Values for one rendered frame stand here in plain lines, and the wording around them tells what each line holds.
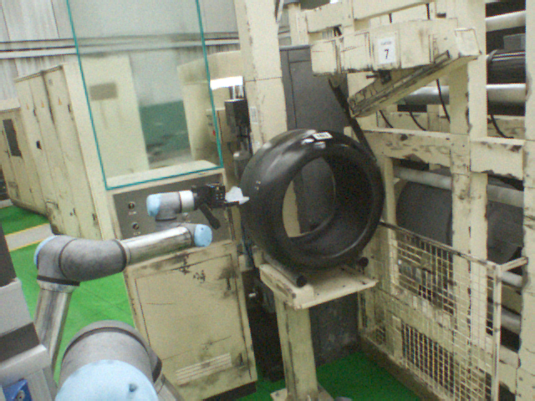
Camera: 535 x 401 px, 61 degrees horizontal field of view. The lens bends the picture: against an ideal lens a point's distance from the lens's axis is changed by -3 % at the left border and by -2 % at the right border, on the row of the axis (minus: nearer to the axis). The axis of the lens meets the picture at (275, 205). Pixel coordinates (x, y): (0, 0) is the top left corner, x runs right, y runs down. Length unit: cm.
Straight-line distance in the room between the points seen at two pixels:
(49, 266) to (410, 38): 127
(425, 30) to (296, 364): 163
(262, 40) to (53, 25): 946
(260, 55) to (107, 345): 155
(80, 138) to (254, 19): 323
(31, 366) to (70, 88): 418
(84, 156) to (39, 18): 655
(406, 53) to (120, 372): 129
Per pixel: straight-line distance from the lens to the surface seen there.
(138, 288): 227
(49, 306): 139
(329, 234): 207
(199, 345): 246
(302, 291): 180
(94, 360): 61
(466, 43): 161
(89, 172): 499
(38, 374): 94
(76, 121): 494
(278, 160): 165
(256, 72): 198
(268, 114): 200
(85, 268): 130
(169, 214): 161
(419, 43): 161
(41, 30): 1116
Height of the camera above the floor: 166
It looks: 15 degrees down
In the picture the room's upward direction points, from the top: 7 degrees counter-clockwise
